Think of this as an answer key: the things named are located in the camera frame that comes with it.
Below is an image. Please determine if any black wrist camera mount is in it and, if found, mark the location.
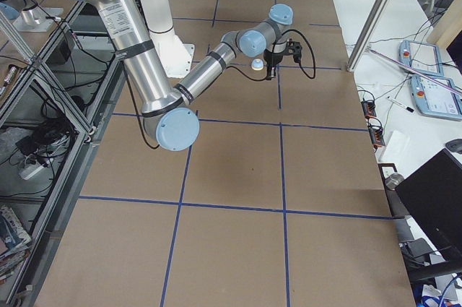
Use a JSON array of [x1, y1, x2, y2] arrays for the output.
[[283, 39, 302, 64]]

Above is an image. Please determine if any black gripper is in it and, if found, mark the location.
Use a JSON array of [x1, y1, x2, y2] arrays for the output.
[[263, 49, 282, 80]]

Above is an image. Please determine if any grey computer mouse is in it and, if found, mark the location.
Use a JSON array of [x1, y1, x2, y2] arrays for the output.
[[445, 138, 462, 154]]

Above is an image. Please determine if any teach pendant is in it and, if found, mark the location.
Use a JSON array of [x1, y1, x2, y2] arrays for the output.
[[411, 75, 461, 121], [398, 40, 444, 77]]

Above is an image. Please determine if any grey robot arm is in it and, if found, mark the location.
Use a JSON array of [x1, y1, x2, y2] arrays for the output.
[[83, 0, 293, 151]]

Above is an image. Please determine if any aluminium frame post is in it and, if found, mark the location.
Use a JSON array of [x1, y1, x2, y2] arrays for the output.
[[346, 0, 390, 72]]

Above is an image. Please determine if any black monitor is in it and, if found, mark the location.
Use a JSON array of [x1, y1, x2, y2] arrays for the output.
[[396, 149, 461, 261]]

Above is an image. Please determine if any black marker pen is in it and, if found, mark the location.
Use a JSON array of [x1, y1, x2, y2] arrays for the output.
[[387, 97, 414, 113]]

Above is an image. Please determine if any lower teach pendant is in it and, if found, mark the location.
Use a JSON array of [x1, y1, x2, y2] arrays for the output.
[[411, 75, 461, 121]]

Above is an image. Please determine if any white camera stand base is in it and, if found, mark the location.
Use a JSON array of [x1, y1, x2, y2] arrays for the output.
[[141, 0, 195, 79]]

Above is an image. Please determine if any upper teach pendant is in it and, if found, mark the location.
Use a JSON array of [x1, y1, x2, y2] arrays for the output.
[[398, 40, 444, 77]]

